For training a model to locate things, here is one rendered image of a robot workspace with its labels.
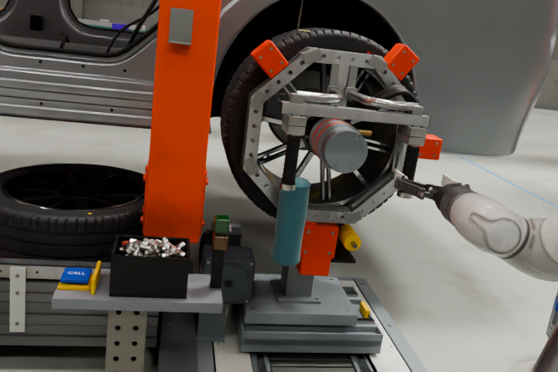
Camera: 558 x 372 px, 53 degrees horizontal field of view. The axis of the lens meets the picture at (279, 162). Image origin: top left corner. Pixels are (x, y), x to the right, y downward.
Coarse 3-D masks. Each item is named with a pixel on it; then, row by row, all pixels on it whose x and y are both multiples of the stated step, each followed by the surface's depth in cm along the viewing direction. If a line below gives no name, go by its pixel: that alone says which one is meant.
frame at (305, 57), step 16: (304, 48) 169; (320, 48) 169; (304, 64) 165; (352, 64) 168; (368, 64) 168; (384, 64) 169; (272, 80) 165; (288, 80) 166; (384, 80) 171; (256, 96) 165; (400, 96) 174; (256, 112) 171; (256, 128) 168; (256, 144) 169; (400, 144) 182; (256, 160) 171; (400, 160) 179; (256, 176) 173; (384, 176) 185; (272, 192) 174; (368, 192) 184; (384, 192) 180; (320, 208) 180; (336, 208) 184; (352, 208) 182; (368, 208) 181
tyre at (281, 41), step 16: (288, 32) 189; (304, 32) 173; (320, 32) 172; (336, 32) 173; (352, 32) 176; (288, 48) 172; (336, 48) 174; (352, 48) 175; (368, 48) 176; (256, 64) 172; (240, 80) 176; (256, 80) 172; (224, 96) 191; (240, 96) 173; (416, 96) 183; (224, 112) 182; (240, 112) 174; (224, 128) 176; (240, 128) 176; (224, 144) 178; (240, 144) 177; (240, 160) 178; (240, 176) 180; (256, 192) 182; (272, 208) 185; (336, 224) 190
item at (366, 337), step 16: (352, 288) 231; (240, 304) 203; (352, 304) 221; (240, 320) 195; (368, 320) 203; (240, 336) 192; (256, 336) 189; (272, 336) 190; (288, 336) 191; (304, 336) 192; (320, 336) 193; (336, 336) 194; (352, 336) 195; (368, 336) 196; (304, 352) 194; (320, 352) 195; (336, 352) 196; (352, 352) 197; (368, 352) 198
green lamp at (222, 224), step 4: (216, 216) 150; (220, 216) 151; (224, 216) 151; (228, 216) 152; (216, 220) 148; (220, 220) 149; (224, 220) 149; (228, 220) 149; (216, 224) 149; (220, 224) 149; (224, 224) 149; (228, 224) 149; (216, 228) 149; (220, 228) 149; (224, 228) 149; (228, 228) 150; (220, 232) 150; (224, 232) 150
